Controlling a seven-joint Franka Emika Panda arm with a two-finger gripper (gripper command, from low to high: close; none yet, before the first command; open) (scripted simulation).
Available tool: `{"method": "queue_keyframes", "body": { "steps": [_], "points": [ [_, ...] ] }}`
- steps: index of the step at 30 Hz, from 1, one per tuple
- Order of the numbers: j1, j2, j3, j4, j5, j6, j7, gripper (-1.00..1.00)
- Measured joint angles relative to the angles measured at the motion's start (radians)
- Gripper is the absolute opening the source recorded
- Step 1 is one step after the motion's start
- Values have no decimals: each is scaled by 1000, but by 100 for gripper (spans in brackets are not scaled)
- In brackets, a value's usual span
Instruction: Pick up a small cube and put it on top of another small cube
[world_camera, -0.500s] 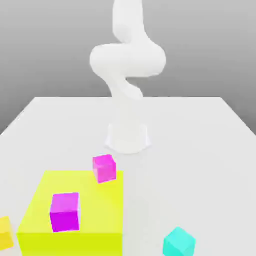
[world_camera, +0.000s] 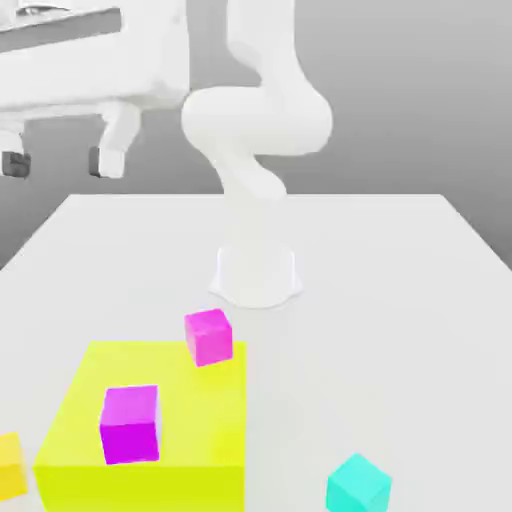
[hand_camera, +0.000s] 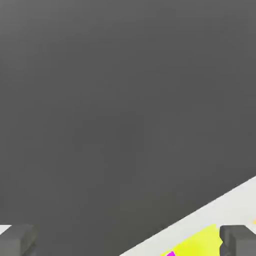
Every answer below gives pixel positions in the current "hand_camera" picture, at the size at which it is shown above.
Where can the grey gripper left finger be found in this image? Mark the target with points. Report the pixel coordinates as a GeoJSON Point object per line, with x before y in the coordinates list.
{"type": "Point", "coordinates": [17, 241]}

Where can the large yellow box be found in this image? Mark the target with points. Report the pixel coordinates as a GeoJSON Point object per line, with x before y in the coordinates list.
{"type": "Point", "coordinates": [197, 243]}

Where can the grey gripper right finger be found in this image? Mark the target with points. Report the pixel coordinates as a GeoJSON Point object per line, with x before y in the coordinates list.
{"type": "Point", "coordinates": [239, 242]}

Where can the small magenta cube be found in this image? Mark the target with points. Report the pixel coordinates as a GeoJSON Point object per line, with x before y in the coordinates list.
{"type": "Point", "coordinates": [171, 254]}

